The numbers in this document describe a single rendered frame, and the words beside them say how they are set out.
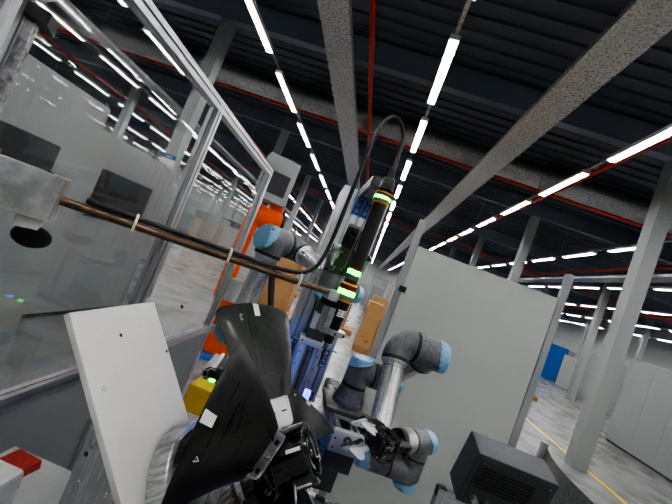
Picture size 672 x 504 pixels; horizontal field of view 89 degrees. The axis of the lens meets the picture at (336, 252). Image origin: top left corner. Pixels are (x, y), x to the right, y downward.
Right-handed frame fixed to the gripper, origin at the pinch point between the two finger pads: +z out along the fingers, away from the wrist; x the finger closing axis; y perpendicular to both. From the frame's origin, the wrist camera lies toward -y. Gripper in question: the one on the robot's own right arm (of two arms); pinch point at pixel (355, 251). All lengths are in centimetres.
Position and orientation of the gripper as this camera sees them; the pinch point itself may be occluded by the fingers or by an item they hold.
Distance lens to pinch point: 92.4
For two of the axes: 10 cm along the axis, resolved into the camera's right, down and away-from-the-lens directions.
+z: 1.3, -0.1, -9.9
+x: -9.3, -3.6, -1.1
